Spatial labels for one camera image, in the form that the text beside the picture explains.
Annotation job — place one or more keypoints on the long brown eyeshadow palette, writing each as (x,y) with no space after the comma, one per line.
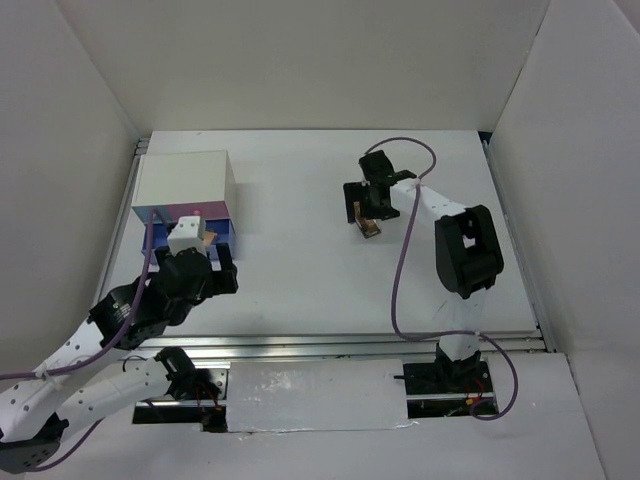
(368,228)

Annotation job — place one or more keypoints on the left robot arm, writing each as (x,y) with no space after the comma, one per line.
(49,404)

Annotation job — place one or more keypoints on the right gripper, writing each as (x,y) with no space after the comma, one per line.
(356,192)

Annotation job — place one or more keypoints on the dark blue drawer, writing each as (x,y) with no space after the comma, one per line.
(221,231)

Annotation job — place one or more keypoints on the white drawer cabinet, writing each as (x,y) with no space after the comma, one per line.
(164,179)

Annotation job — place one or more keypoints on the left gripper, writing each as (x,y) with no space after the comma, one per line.
(222,280)

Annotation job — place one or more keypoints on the four pan eyeshadow palette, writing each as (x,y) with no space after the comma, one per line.
(209,238)

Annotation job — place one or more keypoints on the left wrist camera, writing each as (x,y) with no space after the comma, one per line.
(188,233)

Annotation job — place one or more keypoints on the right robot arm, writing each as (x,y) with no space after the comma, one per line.
(468,256)

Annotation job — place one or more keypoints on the pink drawer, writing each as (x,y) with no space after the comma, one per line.
(216,210)

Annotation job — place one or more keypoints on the white foam board cover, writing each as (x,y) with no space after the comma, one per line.
(327,395)

